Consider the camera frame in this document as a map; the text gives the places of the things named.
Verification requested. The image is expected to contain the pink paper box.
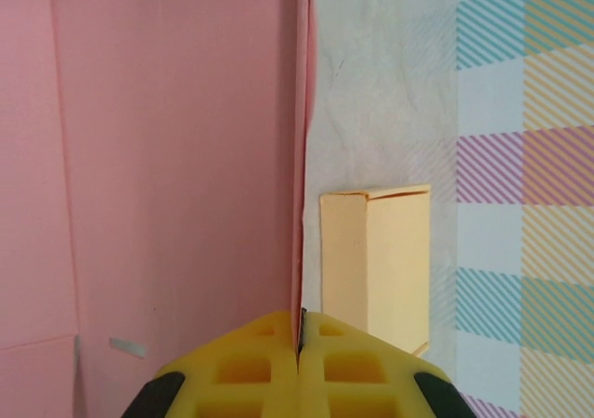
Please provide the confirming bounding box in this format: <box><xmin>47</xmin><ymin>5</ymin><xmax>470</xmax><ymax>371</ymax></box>
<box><xmin>0</xmin><ymin>0</ymin><xmax>319</xmax><ymax>418</ymax></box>

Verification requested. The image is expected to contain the orange paper box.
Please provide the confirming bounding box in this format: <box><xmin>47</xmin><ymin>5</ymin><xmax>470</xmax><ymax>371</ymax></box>
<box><xmin>319</xmin><ymin>184</ymin><xmax>433</xmax><ymax>357</ymax></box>

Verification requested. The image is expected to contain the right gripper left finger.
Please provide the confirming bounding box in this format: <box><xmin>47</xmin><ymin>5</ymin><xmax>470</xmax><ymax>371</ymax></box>
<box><xmin>123</xmin><ymin>309</ymin><xmax>298</xmax><ymax>418</ymax></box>

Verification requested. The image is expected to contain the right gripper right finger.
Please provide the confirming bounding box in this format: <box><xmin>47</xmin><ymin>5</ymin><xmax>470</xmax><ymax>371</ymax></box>
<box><xmin>296</xmin><ymin>308</ymin><xmax>474</xmax><ymax>418</ymax></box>

